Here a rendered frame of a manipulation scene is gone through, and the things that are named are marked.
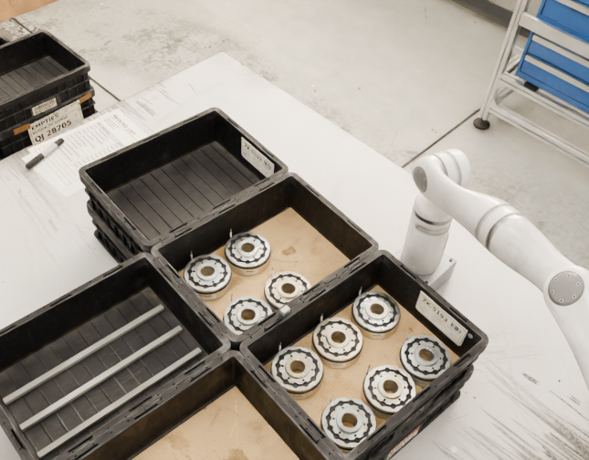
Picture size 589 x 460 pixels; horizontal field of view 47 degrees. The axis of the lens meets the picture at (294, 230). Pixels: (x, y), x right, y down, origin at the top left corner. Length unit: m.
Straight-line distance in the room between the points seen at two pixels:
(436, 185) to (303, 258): 0.35
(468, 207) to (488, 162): 1.86
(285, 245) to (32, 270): 0.62
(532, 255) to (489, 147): 2.03
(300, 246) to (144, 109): 0.79
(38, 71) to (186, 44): 1.17
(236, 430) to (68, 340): 0.40
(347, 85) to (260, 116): 1.40
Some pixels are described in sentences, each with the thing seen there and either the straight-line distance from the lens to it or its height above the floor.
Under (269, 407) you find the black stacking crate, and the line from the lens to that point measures 1.28.
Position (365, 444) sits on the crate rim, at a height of 0.93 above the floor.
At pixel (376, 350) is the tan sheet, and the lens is 1.43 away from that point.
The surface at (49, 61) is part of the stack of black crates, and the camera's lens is 2.78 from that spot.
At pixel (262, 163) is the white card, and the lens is 1.67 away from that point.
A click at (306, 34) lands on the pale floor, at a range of 3.82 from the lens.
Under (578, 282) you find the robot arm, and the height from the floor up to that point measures 1.20.
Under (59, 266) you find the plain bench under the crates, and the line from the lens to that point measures 1.75.
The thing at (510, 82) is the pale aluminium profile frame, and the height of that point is 0.29.
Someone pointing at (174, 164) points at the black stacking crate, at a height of 0.83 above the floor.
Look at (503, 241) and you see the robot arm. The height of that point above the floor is 1.12.
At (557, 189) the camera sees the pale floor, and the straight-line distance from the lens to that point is 3.20.
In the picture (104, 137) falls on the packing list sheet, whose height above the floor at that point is 0.70.
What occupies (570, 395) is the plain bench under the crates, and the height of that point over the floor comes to 0.70.
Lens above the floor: 2.03
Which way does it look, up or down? 48 degrees down
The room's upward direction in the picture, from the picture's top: 6 degrees clockwise
